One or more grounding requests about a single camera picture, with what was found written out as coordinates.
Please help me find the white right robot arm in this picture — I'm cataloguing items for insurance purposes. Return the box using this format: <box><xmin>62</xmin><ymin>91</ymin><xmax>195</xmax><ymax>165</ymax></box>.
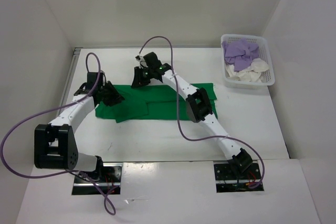
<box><xmin>131</xmin><ymin>52</ymin><xmax>253</xmax><ymax>178</ymax></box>

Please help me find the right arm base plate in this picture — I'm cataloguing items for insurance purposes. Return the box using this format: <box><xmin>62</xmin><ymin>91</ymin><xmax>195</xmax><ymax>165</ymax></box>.
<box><xmin>213</xmin><ymin>162</ymin><xmax>264</xmax><ymax>193</ymax></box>

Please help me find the purple t shirt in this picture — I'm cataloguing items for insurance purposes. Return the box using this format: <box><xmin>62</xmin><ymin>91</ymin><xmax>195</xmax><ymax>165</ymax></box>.
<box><xmin>222</xmin><ymin>39</ymin><xmax>259</xmax><ymax>71</ymax></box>

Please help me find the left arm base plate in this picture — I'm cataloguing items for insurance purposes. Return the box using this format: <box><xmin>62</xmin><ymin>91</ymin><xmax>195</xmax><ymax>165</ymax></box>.
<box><xmin>71</xmin><ymin>164</ymin><xmax>122</xmax><ymax>196</ymax></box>

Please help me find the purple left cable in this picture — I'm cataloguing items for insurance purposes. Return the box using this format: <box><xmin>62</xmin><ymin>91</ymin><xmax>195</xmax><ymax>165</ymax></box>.
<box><xmin>0</xmin><ymin>52</ymin><xmax>118</xmax><ymax>216</ymax></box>

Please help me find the white t shirt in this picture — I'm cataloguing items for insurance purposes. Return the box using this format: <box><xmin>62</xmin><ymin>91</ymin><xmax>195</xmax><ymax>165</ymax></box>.
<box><xmin>225</xmin><ymin>58</ymin><xmax>269</xmax><ymax>82</ymax></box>

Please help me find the aluminium table edge rail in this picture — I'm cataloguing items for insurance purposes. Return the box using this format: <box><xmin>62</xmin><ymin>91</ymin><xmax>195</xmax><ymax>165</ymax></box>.
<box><xmin>60</xmin><ymin>47</ymin><xmax>82</xmax><ymax>106</ymax></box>

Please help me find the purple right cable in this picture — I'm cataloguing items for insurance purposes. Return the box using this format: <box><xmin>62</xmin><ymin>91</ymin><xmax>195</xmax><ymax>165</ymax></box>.
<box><xmin>138</xmin><ymin>36</ymin><xmax>266</xmax><ymax>189</ymax></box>

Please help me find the white plastic basket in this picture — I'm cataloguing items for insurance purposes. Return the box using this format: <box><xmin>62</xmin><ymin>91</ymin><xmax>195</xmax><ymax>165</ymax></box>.
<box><xmin>220</xmin><ymin>34</ymin><xmax>275</xmax><ymax>89</ymax></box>

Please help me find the purple cable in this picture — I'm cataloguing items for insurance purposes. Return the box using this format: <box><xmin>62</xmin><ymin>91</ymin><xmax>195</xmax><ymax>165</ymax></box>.
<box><xmin>138</xmin><ymin>36</ymin><xmax>266</xmax><ymax>189</ymax></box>
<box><xmin>0</xmin><ymin>52</ymin><xmax>118</xmax><ymax>216</ymax></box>

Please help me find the green t shirt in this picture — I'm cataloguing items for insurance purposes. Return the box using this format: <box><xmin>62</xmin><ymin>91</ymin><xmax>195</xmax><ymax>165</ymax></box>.
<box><xmin>94</xmin><ymin>82</ymin><xmax>219</xmax><ymax>124</ymax></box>

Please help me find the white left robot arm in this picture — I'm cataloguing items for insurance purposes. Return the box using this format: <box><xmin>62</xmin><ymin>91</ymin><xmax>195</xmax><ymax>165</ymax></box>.
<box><xmin>34</xmin><ymin>71</ymin><xmax>124</xmax><ymax>182</ymax></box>

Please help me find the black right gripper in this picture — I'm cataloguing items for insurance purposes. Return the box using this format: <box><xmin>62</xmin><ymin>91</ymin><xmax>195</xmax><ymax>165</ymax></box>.
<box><xmin>131</xmin><ymin>66</ymin><xmax>153</xmax><ymax>89</ymax></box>

